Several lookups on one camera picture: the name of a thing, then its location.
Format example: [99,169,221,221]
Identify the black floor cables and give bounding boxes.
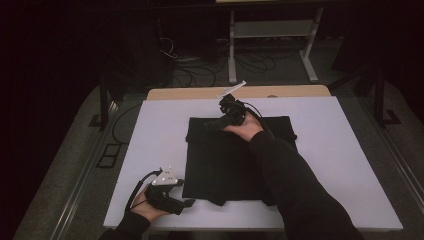
[172,49,278,88]

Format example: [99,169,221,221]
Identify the person's right hand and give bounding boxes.
[222,111,265,143]

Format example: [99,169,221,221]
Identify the white cable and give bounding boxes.
[159,37,178,60]

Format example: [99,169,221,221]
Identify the black metal stand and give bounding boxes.
[88,75,118,132]
[372,66,402,130]

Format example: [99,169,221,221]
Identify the black tank top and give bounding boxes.
[182,115,298,208]

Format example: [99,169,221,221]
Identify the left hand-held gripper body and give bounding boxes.
[144,166,186,215]

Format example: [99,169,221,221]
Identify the white metal desk frame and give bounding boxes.
[227,6,325,85]

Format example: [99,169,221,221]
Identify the left hand-held gripper cable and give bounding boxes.
[124,169,164,214]

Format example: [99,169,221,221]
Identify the thin black floor cable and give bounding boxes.
[111,103,144,145]

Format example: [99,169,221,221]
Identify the white table mat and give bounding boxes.
[103,96,404,232]

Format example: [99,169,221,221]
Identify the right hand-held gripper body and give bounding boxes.
[215,80,248,128]

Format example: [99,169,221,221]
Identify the black floor bracket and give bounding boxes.
[95,143,122,169]

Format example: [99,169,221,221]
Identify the person's left hand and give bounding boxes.
[130,189,172,223]

